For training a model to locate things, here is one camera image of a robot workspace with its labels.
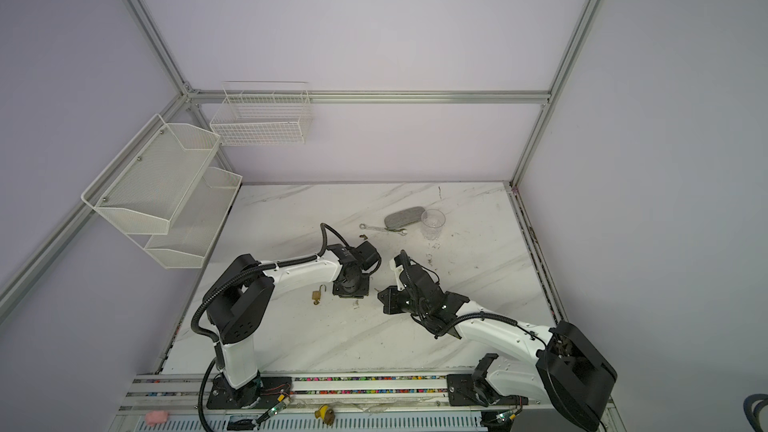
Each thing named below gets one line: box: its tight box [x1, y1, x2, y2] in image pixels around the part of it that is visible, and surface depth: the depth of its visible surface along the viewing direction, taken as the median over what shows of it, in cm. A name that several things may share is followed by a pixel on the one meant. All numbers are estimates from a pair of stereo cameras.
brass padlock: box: [312, 284, 327, 305], surface depth 92 cm
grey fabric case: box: [384, 206, 426, 230], surface depth 109 cm
